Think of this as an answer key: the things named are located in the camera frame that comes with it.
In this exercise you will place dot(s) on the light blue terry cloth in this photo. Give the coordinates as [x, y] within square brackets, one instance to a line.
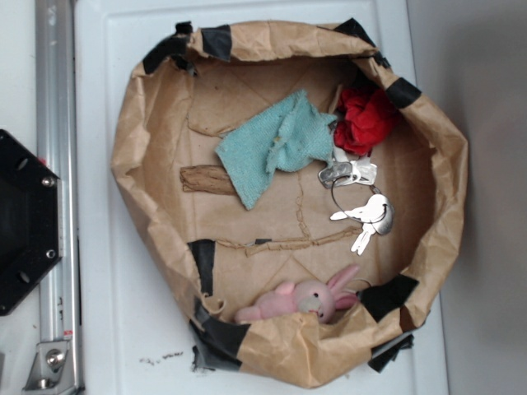
[287, 136]

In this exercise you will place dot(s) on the red crumpled cloth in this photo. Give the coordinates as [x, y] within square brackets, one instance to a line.
[369, 118]

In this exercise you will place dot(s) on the brown paper bag tray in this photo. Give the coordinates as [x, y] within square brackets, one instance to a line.
[196, 86]

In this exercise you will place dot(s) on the rolled brown paper piece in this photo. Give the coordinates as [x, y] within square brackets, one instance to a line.
[206, 178]

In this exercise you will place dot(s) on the silver key bunch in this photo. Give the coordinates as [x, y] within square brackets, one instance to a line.
[377, 214]

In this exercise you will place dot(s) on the pink plush bunny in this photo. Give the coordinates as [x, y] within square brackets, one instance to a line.
[313, 297]

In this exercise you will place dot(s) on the white tray surface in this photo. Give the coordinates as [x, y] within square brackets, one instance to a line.
[135, 339]

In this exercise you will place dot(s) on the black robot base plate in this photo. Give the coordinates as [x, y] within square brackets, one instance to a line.
[28, 220]

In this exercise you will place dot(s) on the aluminium extrusion rail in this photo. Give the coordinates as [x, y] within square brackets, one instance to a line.
[57, 367]

